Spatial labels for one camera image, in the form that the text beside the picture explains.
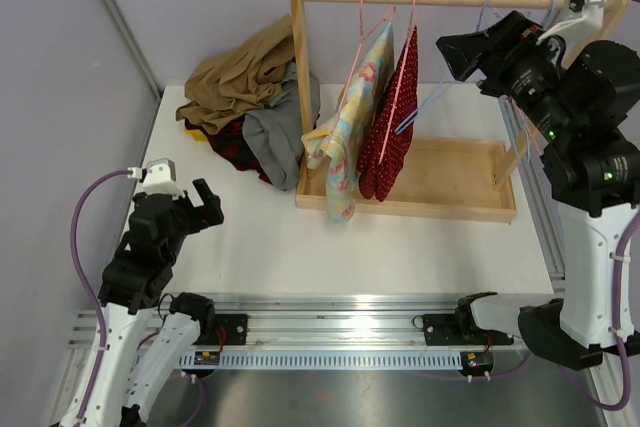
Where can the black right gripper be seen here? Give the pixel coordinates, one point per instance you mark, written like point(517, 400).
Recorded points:
point(508, 42)

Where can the pastel floral skirt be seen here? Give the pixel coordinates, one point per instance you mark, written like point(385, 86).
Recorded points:
point(339, 139)

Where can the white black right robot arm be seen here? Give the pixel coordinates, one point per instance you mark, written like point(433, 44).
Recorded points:
point(593, 171)

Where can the wooden clothes rack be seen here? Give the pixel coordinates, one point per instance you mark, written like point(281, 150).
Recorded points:
point(442, 177)

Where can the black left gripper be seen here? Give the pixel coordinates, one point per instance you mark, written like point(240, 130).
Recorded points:
point(208, 214)

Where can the yellow plastic tray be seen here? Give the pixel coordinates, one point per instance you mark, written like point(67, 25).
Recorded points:
point(197, 135)

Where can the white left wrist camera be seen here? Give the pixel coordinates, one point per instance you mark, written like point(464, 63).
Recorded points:
point(157, 177)

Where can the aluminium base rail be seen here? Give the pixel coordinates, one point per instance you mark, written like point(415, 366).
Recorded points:
point(345, 332)

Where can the pink wire hanger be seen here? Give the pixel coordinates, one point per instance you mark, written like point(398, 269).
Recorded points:
point(527, 131)
point(363, 36)
point(410, 29)

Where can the red black plaid skirt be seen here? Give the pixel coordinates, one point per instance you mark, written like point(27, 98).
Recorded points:
point(230, 144)

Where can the tan brown skirt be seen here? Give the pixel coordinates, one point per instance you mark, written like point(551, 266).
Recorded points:
point(224, 87)

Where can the red white polka-dot skirt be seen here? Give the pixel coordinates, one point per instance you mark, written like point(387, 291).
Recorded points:
point(376, 181)

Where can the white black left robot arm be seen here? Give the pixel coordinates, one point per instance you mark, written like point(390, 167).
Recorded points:
point(115, 389)

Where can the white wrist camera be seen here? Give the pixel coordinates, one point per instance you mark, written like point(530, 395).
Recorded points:
point(157, 177)
point(583, 18)

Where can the grey skirt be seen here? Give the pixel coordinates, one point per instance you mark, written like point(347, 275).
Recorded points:
point(273, 133)

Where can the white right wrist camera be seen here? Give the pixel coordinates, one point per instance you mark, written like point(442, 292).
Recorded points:
point(583, 18)

